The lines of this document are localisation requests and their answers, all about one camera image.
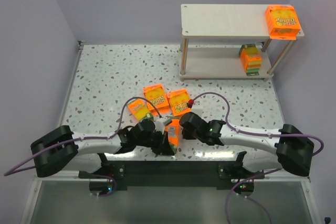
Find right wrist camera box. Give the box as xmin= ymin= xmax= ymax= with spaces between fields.
xmin=187 ymin=99 xmax=204 ymax=116

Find white two-tier shelf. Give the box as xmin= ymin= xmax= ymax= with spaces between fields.
xmin=179 ymin=4 xmax=295 ymax=80

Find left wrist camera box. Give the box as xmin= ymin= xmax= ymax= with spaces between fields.
xmin=154 ymin=116 xmax=172 ymax=134

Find orange Scrub Daddy box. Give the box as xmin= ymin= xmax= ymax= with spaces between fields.
xmin=143 ymin=84 xmax=170 ymax=114
xmin=265 ymin=5 xmax=301 ymax=40
xmin=166 ymin=89 xmax=191 ymax=116

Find multicolour sponge stack pack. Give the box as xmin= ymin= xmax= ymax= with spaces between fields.
xmin=239 ymin=44 xmax=263 ymax=76
xmin=165 ymin=118 xmax=180 ymax=154
xmin=127 ymin=99 xmax=153 ymax=122

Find left aluminium frame rail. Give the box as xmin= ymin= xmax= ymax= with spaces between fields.
xmin=57 ymin=40 xmax=86 ymax=126

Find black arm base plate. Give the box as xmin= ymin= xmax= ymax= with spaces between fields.
xmin=78 ymin=161 xmax=259 ymax=191

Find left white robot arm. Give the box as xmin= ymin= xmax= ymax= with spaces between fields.
xmin=30 ymin=117 xmax=174 ymax=178

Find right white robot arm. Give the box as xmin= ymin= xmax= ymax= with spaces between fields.
xmin=179 ymin=112 xmax=314 ymax=177

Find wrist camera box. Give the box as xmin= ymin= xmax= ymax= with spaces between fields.
xmin=187 ymin=99 xmax=204 ymax=116
xmin=154 ymin=116 xmax=172 ymax=134

